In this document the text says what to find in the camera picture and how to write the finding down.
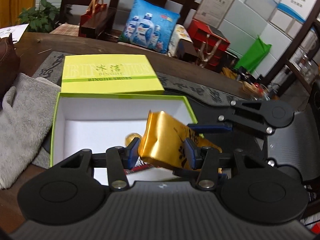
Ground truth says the Hershey's chocolate bar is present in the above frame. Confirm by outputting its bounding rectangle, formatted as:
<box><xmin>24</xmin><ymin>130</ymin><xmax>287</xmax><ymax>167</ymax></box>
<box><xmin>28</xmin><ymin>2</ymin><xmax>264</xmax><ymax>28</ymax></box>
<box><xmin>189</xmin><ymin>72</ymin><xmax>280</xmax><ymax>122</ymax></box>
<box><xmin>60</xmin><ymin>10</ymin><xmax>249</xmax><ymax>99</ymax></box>
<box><xmin>124</xmin><ymin>160</ymin><xmax>152</xmax><ymax>175</ymax></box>

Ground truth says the gold foil tea ball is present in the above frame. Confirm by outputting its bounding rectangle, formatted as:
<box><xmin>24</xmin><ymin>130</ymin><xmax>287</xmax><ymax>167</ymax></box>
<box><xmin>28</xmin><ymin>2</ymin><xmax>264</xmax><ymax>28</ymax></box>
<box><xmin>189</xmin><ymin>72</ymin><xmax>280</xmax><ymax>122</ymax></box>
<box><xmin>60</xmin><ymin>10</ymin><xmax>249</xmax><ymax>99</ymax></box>
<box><xmin>125</xmin><ymin>133</ymin><xmax>142</xmax><ymax>147</ymax></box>

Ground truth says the gold tea pouch with calligraphy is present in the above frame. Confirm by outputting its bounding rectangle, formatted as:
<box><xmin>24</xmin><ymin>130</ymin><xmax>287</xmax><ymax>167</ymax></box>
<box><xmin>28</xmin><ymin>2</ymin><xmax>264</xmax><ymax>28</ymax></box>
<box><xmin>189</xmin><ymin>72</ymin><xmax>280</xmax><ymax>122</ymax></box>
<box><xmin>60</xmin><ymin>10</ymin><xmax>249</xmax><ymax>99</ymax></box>
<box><xmin>138</xmin><ymin>111</ymin><xmax>222</xmax><ymax>170</ymax></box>

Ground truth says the dark stone tea tray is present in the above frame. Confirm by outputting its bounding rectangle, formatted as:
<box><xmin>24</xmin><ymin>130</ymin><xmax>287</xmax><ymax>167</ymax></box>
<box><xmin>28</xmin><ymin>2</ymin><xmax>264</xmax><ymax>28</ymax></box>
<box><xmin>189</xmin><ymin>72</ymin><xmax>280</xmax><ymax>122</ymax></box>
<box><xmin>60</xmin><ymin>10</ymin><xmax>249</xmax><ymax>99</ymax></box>
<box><xmin>32</xmin><ymin>51</ymin><xmax>320</xmax><ymax>181</ymax></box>

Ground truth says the green shoe box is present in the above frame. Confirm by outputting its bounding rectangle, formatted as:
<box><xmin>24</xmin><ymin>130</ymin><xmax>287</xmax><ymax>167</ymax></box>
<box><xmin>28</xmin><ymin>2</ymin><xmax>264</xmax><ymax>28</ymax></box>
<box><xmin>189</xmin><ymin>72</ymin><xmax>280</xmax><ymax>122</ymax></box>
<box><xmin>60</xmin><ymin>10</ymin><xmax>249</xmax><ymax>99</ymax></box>
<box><xmin>49</xmin><ymin>91</ymin><xmax>201</xmax><ymax>185</ymax></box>

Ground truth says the green tote bag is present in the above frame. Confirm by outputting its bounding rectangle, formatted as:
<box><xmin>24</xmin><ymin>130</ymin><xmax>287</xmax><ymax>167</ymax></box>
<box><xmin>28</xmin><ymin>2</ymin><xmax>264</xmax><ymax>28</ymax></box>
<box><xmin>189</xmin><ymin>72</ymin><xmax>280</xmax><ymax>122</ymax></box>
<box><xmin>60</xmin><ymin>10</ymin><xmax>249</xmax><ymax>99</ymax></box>
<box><xmin>234</xmin><ymin>36</ymin><xmax>272</xmax><ymax>74</ymax></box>

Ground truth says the red gift bag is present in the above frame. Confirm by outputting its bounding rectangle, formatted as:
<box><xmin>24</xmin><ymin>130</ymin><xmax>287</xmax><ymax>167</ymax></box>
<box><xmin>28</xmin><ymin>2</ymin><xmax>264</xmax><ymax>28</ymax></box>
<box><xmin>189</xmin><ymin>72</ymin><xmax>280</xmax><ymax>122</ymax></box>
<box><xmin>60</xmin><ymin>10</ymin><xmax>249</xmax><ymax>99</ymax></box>
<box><xmin>187</xmin><ymin>19</ymin><xmax>230</xmax><ymax>72</ymax></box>

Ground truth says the yellow-green box lid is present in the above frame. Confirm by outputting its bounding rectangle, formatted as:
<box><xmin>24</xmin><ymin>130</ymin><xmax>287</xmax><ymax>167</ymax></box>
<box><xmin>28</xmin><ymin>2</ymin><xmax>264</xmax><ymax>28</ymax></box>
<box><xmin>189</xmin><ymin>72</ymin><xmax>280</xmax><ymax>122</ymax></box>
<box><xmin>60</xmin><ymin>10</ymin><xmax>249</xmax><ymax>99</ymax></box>
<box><xmin>61</xmin><ymin>54</ymin><xmax>164</xmax><ymax>94</ymax></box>

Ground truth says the grey towel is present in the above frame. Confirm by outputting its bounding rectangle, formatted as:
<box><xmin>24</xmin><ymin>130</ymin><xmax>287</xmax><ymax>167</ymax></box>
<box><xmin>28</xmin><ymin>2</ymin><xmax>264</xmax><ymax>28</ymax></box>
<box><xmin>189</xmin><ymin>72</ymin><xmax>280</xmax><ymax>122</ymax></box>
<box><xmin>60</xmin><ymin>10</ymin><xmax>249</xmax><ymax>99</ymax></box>
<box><xmin>1</xmin><ymin>73</ymin><xmax>61</xmax><ymax>189</ymax></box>

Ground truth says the framed certificate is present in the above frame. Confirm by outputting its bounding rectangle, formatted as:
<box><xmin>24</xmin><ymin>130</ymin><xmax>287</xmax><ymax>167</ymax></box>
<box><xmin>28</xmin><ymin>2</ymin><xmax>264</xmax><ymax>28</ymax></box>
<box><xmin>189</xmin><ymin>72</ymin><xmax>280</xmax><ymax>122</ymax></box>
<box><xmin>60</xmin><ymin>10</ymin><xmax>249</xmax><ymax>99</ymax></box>
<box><xmin>194</xmin><ymin>0</ymin><xmax>234</xmax><ymax>28</ymax></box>

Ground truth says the brown clay teapot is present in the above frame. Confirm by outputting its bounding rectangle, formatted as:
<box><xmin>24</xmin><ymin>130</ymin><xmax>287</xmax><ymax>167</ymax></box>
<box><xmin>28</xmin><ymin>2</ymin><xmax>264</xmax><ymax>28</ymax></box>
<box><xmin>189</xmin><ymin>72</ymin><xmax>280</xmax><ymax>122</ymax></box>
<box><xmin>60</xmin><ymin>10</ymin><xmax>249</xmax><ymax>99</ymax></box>
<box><xmin>0</xmin><ymin>34</ymin><xmax>21</xmax><ymax>100</ymax></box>

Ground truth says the potted green plant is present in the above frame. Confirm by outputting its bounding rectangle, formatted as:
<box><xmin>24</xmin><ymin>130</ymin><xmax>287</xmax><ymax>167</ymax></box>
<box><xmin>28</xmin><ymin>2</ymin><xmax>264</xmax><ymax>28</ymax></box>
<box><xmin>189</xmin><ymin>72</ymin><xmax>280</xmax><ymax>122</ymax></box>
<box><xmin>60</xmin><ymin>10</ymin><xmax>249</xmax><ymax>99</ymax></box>
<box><xmin>18</xmin><ymin>0</ymin><xmax>59</xmax><ymax>33</ymax></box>

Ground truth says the dark wooden chair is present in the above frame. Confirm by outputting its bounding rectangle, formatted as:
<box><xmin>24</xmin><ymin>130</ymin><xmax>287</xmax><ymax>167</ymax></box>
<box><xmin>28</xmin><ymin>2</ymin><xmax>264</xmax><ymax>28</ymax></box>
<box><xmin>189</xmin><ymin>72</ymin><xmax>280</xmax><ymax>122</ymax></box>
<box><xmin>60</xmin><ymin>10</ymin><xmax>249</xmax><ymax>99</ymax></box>
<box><xmin>52</xmin><ymin>0</ymin><xmax>200</xmax><ymax>42</ymax></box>

